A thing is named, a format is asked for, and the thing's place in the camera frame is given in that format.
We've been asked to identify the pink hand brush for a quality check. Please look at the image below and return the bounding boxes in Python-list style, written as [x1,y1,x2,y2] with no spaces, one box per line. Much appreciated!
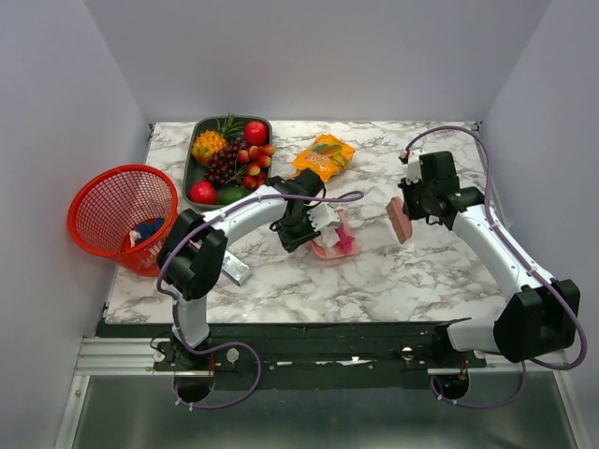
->
[386,196,413,244]

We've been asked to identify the pink plastic dustpan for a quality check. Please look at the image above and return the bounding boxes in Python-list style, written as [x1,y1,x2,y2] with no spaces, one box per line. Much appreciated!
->
[309,209,360,260]

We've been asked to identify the grey fruit tray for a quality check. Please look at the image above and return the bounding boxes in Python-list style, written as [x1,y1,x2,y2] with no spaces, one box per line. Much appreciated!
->
[182,116,271,211]

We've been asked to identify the orange snack bag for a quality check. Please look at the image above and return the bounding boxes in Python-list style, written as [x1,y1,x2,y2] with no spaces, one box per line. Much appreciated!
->
[292,134,356,183]

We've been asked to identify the white crumpled tissue, right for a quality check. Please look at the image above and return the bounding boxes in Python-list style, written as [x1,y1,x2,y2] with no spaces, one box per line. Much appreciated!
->
[318,226,340,248]

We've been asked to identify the silver toothpaste box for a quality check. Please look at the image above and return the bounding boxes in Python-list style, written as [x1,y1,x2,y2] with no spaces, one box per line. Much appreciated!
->
[221,253,251,286]

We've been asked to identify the toy cherries bunch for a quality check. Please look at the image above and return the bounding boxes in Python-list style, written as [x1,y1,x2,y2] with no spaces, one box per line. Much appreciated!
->
[237,144,276,190]

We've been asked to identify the magenta crumpled paper scrap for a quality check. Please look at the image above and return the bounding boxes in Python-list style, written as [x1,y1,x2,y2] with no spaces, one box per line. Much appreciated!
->
[336,225,355,254]

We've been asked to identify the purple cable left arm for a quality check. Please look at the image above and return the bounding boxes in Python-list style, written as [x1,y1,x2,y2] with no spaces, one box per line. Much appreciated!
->
[155,190,365,411]

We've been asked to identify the blue crumpled paper scrap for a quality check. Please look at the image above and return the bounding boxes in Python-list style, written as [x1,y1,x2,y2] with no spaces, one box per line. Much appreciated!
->
[135,217,165,239]

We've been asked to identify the toy pineapple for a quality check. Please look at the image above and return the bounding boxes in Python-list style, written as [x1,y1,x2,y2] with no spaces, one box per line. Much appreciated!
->
[190,113,242,166]

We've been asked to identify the red mesh waste basket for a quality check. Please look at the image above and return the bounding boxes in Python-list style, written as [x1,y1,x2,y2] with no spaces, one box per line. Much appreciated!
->
[66,165,179,277]

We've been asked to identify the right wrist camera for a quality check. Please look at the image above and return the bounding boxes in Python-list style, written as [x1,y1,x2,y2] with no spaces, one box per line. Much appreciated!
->
[400,150,423,184]

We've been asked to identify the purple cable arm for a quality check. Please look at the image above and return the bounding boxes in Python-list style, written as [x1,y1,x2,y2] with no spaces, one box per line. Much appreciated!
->
[155,190,365,411]
[403,124,589,411]

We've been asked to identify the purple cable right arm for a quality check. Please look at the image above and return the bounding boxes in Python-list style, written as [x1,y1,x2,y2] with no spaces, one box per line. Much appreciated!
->
[403,124,589,411]

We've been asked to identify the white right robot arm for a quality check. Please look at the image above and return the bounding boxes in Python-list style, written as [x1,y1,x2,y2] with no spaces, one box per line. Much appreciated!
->
[399,151,580,367]

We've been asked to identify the white crumpled tissue, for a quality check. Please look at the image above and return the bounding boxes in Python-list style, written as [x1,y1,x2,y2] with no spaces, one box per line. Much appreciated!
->
[318,226,340,248]
[128,229,141,248]

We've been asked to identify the green toy avocado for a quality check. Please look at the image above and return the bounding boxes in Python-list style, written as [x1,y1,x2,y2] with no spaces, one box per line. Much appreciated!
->
[217,186,249,206]

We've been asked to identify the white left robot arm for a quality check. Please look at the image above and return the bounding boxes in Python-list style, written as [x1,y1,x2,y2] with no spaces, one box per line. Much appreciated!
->
[156,170,324,369]

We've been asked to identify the aluminium frame rail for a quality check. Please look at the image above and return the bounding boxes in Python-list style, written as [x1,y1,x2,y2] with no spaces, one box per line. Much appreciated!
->
[74,338,212,378]

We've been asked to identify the purple toy grapes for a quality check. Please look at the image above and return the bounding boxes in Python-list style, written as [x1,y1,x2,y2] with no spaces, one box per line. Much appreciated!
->
[204,138,250,188]

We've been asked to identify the red toy apple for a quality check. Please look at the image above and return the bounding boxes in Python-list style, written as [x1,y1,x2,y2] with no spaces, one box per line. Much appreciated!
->
[243,121,270,147]
[188,181,218,205]

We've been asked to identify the white crumpled tissue, left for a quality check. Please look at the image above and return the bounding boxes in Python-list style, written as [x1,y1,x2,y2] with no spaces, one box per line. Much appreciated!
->
[128,229,141,248]

